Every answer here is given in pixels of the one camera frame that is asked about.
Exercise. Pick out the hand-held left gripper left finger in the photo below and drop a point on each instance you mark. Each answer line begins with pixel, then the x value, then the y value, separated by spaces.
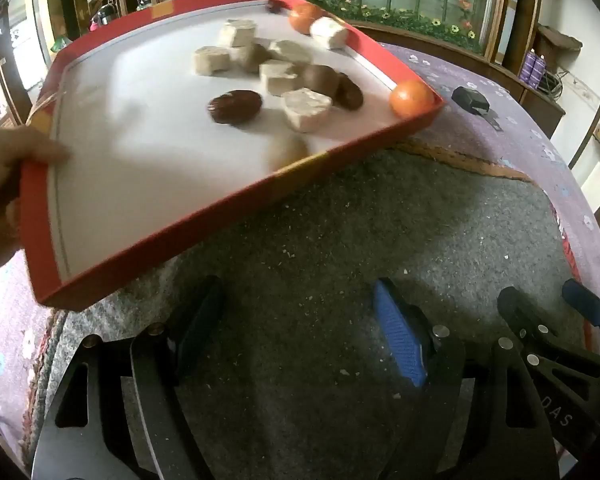
pixel 202 322

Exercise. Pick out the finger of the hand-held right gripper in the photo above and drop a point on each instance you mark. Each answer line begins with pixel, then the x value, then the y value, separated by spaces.
pixel 585 305
pixel 517 310

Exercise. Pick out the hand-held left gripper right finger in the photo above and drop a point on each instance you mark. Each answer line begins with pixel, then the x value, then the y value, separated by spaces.
pixel 397 335

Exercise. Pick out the red cardboard tray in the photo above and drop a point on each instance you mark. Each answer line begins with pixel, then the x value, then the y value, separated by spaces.
pixel 130 160

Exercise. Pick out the dark red date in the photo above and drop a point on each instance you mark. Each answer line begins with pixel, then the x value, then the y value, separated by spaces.
pixel 235 106
pixel 349 92
pixel 272 6

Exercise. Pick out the orange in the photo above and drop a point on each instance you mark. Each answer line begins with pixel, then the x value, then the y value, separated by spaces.
pixel 412 99
pixel 302 17

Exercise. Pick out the heap of pale yam chunks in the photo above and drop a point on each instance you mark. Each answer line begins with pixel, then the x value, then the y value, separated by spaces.
pixel 307 109

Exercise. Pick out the person's left hand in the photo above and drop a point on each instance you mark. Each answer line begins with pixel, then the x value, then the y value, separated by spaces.
pixel 10 185

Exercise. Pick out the grey felt mat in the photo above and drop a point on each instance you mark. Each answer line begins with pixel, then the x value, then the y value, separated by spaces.
pixel 330 220

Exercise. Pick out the wooden side cabinet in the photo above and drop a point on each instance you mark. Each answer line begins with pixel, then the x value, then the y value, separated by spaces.
pixel 535 102

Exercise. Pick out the black device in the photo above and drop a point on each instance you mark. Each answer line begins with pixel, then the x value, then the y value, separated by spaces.
pixel 471 100

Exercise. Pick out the purple spray can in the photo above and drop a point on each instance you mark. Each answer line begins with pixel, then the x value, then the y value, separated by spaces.
pixel 529 66
pixel 541 69

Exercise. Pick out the pale ball in tray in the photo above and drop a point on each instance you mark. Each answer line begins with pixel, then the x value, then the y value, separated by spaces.
pixel 321 80

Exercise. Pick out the black thermos pot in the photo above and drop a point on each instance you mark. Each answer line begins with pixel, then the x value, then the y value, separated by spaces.
pixel 101 14

